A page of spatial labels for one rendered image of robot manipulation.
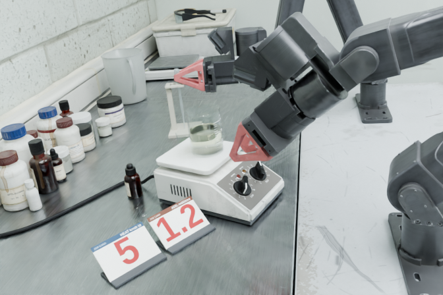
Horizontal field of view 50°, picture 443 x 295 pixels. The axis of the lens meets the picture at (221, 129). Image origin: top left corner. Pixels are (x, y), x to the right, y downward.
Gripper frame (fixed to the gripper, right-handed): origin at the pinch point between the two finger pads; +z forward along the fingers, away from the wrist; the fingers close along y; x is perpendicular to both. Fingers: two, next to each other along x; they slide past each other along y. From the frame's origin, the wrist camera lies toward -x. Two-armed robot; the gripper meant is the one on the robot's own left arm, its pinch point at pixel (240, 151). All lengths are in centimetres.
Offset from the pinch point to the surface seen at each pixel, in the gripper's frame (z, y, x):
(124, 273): 16.1, 18.8, 3.4
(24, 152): 39.9, 5.8, -26.6
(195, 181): 11.5, 0.6, -0.7
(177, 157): 14.3, -2.3, -5.9
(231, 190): 7.5, -0.7, 4.2
